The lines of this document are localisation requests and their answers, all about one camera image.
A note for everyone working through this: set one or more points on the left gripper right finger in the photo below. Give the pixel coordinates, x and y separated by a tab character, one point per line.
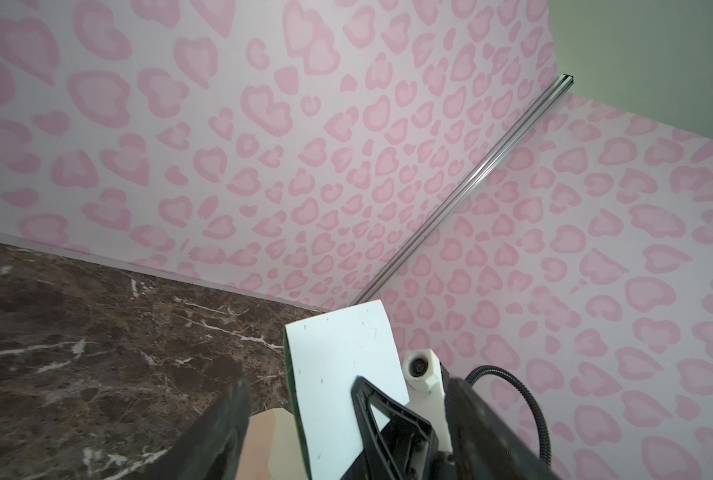
484	446

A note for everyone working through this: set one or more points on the pink envelope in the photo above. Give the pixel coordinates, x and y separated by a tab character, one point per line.
271	449

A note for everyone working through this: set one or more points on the green floral letter paper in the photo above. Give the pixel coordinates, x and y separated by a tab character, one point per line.
324	356

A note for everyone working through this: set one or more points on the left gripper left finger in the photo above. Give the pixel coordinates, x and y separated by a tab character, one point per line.
211	447

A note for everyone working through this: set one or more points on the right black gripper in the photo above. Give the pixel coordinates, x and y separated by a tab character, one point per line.
397	443

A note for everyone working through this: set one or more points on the right rear aluminium post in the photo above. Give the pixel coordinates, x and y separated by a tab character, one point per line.
510	140

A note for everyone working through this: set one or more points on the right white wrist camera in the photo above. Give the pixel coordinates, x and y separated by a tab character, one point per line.
427	380

